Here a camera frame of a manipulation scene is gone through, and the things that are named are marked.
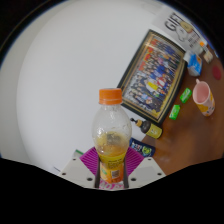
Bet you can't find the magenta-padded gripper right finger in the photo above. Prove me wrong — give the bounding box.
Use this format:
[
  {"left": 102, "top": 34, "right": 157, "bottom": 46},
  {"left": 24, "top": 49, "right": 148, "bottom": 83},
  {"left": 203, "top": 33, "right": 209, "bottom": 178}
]
[{"left": 123, "top": 146, "right": 167, "bottom": 190}]

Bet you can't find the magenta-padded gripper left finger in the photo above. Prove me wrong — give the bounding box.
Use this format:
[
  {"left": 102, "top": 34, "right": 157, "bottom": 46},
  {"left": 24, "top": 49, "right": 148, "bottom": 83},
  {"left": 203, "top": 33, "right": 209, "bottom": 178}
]
[{"left": 58, "top": 146, "right": 102, "bottom": 190}]

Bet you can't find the orange-capped clear drink bottle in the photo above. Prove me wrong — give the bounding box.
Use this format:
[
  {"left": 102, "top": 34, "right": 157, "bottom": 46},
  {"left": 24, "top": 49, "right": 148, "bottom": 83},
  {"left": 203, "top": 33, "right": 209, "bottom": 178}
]
[{"left": 91, "top": 87, "right": 133, "bottom": 184}]

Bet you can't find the yellow-labelled dark pump bottle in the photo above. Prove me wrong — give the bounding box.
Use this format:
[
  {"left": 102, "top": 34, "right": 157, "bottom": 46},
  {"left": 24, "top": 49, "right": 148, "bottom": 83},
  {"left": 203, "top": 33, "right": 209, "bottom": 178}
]
[{"left": 129, "top": 117, "right": 164, "bottom": 140}]

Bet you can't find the pink mug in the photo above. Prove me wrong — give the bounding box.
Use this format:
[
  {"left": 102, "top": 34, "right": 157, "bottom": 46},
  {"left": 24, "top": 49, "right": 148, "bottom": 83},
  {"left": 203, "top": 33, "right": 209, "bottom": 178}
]
[{"left": 192, "top": 78, "right": 216, "bottom": 117}]

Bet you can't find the framed group picture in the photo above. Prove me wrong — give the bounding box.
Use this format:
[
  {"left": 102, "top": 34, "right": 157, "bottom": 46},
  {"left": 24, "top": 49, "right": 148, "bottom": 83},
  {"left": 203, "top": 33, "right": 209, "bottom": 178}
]
[{"left": 117, "top": 29, "right": 188, "bottom": 127}]

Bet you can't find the blue tissue pack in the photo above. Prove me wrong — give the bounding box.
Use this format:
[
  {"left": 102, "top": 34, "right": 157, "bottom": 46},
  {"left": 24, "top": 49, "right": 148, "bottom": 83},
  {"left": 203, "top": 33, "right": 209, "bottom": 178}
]
[{"left": 182, "top": 50, "right": 204, "bottom": 78}]

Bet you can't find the flat round red coaster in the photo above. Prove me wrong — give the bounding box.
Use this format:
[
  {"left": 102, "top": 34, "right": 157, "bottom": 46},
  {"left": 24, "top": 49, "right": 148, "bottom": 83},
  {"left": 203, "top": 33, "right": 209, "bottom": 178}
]
[{"left": 211, "top": 64, "right": 223, "bottom": 81}]

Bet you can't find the white printed gift bag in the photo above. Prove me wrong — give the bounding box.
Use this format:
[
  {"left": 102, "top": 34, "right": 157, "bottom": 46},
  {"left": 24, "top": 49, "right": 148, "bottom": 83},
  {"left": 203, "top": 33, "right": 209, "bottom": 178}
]
[{"left": 151, "top": 4, "right": 209, "bottom": 56}]

